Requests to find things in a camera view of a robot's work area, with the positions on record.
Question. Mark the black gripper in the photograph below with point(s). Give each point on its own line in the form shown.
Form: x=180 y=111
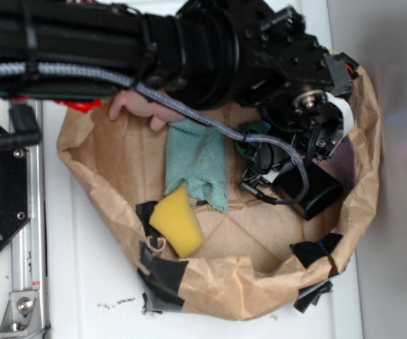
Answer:
x=296 y=81

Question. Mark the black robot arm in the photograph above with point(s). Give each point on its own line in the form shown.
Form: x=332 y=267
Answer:
x=207 y=54

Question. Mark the yellow sponge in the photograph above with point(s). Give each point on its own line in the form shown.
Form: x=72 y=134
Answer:
x=175 y=219

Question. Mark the teal terry cloth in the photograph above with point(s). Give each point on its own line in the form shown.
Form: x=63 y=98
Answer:
x=195 y=155

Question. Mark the brown paper bag bin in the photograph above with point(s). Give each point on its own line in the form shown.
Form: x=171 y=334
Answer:
x=256 y=258

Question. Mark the pink plush bunny toy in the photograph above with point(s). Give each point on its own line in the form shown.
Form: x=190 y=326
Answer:
x=139 y=106

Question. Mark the aluminium rail extrusion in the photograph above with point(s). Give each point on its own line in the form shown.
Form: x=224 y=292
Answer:
x=29 y=246

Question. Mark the metal corner bracket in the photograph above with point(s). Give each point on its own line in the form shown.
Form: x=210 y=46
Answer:
x=25 y=316

